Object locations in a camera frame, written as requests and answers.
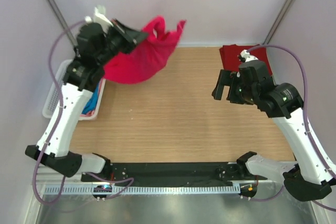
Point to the white slotted cable duct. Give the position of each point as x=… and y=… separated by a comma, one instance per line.
x=103, y=189

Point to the right aluminium frame post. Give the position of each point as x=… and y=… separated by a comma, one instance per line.
x=280, y=17

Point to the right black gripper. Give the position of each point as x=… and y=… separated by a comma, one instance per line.
x=228, y=78

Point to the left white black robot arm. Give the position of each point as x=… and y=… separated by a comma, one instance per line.
x=97, y=44

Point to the white perforated plastic basket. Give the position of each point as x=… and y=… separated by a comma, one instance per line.
x=52, y=97

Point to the left aluminium frame post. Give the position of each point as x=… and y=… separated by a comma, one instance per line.
x=61, y=20

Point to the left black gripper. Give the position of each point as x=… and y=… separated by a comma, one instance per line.
x=130, y=37

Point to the aluminium frame post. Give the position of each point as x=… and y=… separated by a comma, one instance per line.
x=61, y=20
x=280, y=17

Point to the magenta pink t shirt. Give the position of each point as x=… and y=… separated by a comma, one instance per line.
x=149, y=57

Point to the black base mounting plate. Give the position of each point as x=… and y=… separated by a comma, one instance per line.
x=208, y=174

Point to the folded dark red t shirt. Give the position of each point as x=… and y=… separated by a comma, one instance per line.
x=229, y=56

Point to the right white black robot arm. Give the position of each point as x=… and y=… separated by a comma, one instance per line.
x=312, y=175

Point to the blue t shirt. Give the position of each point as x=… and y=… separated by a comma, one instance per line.
x=92, y=103

